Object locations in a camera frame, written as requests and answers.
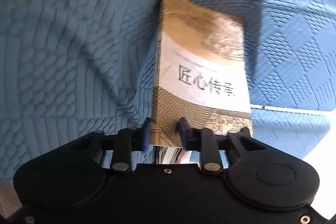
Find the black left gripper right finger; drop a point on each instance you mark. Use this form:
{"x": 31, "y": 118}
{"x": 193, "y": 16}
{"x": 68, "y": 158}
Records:
{"x": 234, "y": 143}

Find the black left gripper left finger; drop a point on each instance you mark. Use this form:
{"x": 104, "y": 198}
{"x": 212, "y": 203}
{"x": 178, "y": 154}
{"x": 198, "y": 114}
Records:
{"x": 123, "y": 143}

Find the brown white cover book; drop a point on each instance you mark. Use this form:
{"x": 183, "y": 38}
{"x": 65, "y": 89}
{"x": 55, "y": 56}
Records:
{"x": 199, "y": 75}

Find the blue textured sofa cover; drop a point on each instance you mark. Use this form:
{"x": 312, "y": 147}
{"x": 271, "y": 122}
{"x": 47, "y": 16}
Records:
{"x": 69, "y": 67}

